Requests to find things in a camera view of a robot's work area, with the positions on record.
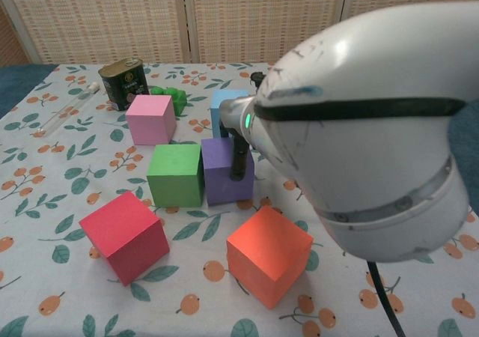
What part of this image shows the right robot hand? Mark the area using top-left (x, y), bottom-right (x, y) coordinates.
top-left (219, 96), bottom-right (256, 183)

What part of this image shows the purple foam cube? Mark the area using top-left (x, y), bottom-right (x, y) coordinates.
top-left (201, 137), bottom-right (256, 207)

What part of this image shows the light blue foam cube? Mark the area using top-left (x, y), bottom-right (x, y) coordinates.
top-left (210, 88), bottom-right (251, 140)

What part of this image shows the pink foam cube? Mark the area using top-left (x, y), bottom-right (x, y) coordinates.
top-left (125, 94), bottom-right (177, 146)

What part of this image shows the orange foam cube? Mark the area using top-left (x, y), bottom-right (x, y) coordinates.
top-left (226, 204), bottom-right (314, 310)

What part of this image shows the crimson red foam cube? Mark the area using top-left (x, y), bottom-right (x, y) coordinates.
top-left (79, 191), bottom-right (171, 287)

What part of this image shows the green foam cube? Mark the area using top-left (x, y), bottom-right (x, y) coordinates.
top-left (146, 143), bottom-right (206, 208)

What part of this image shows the green toy building brick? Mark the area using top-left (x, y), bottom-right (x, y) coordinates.
top-left (150, 85), bottom-right (188, 117)

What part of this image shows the dark green tin can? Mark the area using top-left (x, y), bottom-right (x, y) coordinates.
top-left (98, 57), bottom-right (148, 112)

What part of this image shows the clear glass test tube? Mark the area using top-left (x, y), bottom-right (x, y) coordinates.
top-left (39, 82), bottom-right (100, 138)

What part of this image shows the floral fruit print tablecloth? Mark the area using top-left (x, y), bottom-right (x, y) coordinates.
top-left (0, 62), bottom-right (479, 337)

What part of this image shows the woven folding screen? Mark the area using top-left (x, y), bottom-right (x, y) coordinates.
top-left (0, 0), bottom-right (479, 67)

